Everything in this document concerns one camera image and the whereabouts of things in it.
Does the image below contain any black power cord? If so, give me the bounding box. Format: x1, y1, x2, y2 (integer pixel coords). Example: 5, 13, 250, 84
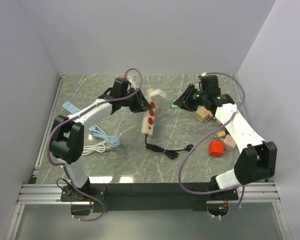
144, 134, 194, 160

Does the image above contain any red cube socket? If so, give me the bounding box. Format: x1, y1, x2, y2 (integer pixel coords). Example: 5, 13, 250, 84
209, 140, 225, 158

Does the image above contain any white coiled cable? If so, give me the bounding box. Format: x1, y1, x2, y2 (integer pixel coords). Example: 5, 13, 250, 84
81, 139, 113, 157

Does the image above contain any patterned pink cube socket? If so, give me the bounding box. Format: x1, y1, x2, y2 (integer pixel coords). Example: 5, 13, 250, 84
223, 134, 236, 151

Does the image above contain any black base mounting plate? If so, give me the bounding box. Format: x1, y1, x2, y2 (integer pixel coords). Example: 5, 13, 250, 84
60, 182, 239, 213

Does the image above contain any green plug adapter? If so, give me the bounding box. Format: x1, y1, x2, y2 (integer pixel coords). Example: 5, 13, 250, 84
170, 101, 180, 109

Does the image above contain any yellow plug adapter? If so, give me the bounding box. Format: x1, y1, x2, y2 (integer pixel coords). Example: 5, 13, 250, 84
215, 130, 227, 141

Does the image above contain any aluminium front rail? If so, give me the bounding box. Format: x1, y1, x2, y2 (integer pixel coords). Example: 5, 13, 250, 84
16, 182, 281, 205

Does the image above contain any left aluminium side rail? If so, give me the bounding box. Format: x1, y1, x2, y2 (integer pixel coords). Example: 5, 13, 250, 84
32, 74, 65, 177

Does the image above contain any light blue power strip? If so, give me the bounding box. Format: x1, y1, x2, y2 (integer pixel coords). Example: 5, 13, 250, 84
62, 101, 81, 115

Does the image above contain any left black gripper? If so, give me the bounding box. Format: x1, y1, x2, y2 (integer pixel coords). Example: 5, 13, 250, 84
121, 88, 152, 114

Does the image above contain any pink plug adapter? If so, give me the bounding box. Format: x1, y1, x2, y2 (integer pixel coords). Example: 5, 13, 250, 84
207, 111, 217, 122

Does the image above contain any beige cube socket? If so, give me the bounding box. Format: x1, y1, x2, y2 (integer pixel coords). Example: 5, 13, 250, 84
194, 107, 210, 122

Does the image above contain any beige wooden power strip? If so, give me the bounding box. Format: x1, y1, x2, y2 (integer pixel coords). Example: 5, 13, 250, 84
141, 88, 166, 135

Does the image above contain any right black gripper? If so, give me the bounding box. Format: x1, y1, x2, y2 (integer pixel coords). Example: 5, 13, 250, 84
173, 84, 207, 113

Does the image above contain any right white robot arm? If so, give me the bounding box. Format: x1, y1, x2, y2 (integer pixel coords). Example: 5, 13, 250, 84
173, 72, 277, 200

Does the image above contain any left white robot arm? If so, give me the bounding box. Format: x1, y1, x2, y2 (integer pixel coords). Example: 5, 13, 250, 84
47, 77, 152, 201

